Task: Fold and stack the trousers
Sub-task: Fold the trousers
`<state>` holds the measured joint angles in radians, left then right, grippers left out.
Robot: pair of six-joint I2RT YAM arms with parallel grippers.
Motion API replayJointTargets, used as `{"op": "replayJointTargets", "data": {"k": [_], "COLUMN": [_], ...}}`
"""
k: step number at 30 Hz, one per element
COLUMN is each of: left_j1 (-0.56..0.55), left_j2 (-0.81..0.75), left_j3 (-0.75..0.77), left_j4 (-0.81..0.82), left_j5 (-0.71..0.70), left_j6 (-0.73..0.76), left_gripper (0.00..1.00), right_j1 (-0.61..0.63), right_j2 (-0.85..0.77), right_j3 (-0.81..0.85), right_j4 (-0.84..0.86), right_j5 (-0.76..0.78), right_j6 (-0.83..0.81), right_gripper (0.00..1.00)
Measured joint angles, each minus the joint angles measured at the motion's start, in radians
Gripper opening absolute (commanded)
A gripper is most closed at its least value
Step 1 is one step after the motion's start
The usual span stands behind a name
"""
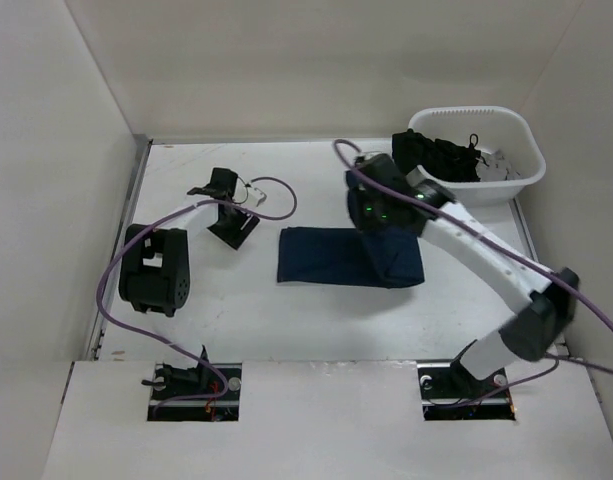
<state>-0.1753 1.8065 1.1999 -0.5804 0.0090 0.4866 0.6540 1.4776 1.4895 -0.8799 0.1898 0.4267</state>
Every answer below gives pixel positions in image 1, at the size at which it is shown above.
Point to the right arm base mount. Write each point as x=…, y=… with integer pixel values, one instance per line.
x=450, y=393

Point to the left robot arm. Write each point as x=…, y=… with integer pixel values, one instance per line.
x=155, y=273

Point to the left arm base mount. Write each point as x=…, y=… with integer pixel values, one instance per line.
x=195, y=394

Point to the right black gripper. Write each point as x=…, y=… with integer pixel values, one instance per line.
x=364, y=223

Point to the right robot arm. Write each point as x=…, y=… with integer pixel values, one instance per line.
x=540, y=299

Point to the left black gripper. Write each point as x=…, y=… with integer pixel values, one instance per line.
x=235, y=237

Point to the dark blue denim trousers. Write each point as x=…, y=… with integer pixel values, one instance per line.
x=380, y=250

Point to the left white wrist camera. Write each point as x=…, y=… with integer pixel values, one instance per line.
x=255, y=196

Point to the black garment in basket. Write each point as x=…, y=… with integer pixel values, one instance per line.
x=442, y=159

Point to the white plastic laundry basket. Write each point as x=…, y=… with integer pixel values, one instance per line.
x=508, y=157

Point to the grey white garment in basket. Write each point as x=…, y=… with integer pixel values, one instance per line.
x=495, y=167

